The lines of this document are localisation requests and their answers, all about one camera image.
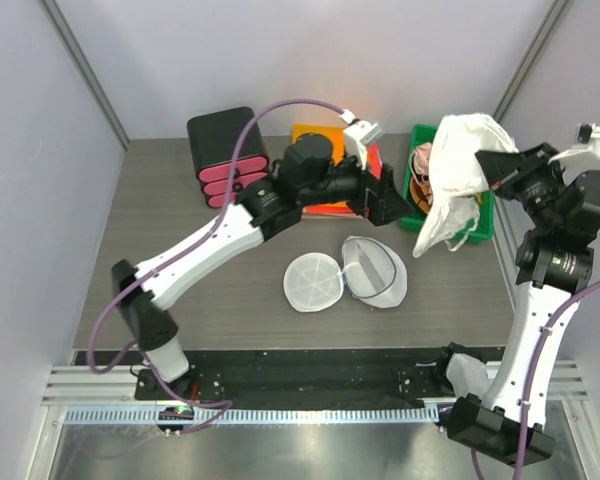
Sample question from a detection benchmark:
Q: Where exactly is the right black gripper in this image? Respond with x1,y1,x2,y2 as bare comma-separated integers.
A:
476,143,568,231

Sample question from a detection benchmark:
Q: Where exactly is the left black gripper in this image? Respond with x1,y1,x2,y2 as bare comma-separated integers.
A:
299,143,413,225

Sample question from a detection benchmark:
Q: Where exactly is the white bra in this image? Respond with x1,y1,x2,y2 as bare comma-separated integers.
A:
413,113,518,258

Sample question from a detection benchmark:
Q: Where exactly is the white mesh laundry bag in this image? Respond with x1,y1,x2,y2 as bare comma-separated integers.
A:
283,236,408,313

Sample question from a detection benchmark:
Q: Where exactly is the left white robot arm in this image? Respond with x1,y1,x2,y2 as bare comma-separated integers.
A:
111,133,413,399

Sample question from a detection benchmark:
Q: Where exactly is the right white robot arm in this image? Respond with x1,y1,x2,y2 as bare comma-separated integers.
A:
431,139,600,478

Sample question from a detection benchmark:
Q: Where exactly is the mustard orange bra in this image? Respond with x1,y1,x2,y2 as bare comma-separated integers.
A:
408,175,485,215

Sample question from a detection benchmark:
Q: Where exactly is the pink bra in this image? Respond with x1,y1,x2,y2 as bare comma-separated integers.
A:
409,142,433,186

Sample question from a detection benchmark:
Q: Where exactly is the green plastic bin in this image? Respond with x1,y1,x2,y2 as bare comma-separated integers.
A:
398,124,495,245

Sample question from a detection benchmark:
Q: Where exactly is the orange folder stack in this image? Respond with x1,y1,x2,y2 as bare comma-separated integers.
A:
292,123,383,218

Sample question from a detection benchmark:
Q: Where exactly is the black pink drawer box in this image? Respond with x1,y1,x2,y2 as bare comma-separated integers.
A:
186,106,269,209

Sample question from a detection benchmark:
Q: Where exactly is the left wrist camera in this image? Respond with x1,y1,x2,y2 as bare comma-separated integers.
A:
343,117,382,170

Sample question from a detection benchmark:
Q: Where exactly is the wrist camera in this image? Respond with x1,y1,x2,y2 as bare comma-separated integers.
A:
549,123,600,167
343,117,382,170

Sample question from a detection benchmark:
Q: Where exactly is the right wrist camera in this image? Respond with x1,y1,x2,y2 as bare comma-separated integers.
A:
549,123,600,167

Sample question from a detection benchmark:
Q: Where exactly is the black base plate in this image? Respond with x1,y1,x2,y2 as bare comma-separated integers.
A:
135,343,490,410

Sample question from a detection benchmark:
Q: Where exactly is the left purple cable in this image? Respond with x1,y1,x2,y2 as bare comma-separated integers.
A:
87,98,356,431

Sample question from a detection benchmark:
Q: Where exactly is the white slotted cable duct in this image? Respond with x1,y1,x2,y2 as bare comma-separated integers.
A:
64,404,439,426

